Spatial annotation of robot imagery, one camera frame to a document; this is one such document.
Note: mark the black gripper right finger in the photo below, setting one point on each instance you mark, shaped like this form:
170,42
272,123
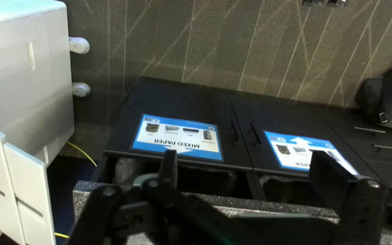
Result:
359,204

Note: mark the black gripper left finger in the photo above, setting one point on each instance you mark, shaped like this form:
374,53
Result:
169,168

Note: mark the black bin cabinet door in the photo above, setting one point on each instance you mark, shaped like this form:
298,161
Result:
286,113
182,100

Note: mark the blue sign with up arrow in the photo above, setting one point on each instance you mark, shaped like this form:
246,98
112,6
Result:
177,136

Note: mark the black drawer cabinet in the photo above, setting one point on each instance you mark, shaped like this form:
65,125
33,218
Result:
363,140

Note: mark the blue sign with down arrow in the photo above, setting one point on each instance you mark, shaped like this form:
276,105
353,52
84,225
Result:
286,150

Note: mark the white printer caster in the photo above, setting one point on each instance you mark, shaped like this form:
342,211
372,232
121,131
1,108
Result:
80,89
79,45

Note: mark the white office printer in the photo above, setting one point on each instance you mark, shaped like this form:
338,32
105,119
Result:
19,68

